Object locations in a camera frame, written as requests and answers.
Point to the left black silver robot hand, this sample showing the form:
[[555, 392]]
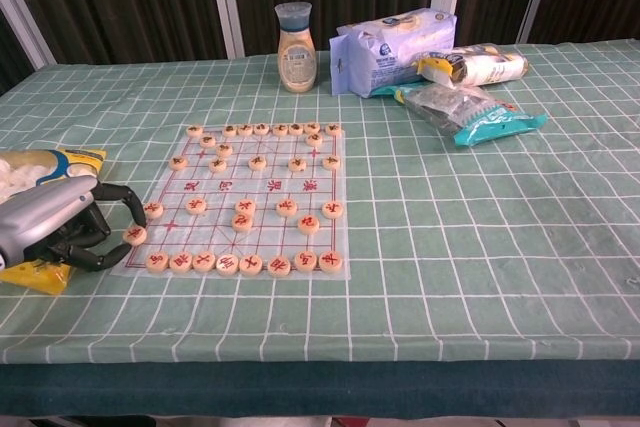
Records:
[[45, 217]]

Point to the wooden chess piece red character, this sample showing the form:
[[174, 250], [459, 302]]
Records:
[[250, 265], [135, 236], [153, 209], [180, 262], [245, 206], [278, 267], [227, 265], [196, 205], [305, 261], [204, 262], [242, 222], [332, 209], [331, 261], [157, 262], [286, 207], [308, 224]]

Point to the wooden chess piece black character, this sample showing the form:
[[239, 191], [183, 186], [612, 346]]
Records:
[[314, 139], [279, 130], [257, 162], [195, 131], [297, 163], [312, 127], [217, 164], [331, 162], [333, 129], [178, 163], [245, 129], [261, 129], [229, 130], [224, 150], [296, 129], [207, 141]]

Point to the yellow marshmallow snack bag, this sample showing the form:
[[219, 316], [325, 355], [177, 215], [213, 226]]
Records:
[[85, 159]]

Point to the translucent Chinese chess board mat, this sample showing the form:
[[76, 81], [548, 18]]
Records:
[[265, 184]]

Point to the beige sauce bottle blue cap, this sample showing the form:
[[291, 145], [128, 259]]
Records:
[[297, 62]]

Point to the green checked tablecloth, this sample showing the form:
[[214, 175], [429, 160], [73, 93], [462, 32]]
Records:
[[450, 247]]

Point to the teal clear snack bag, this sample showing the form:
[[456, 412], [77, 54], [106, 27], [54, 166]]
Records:
[[465, 117]]

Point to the white yellow roll package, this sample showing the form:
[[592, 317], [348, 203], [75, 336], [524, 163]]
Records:
[[490, 67]]

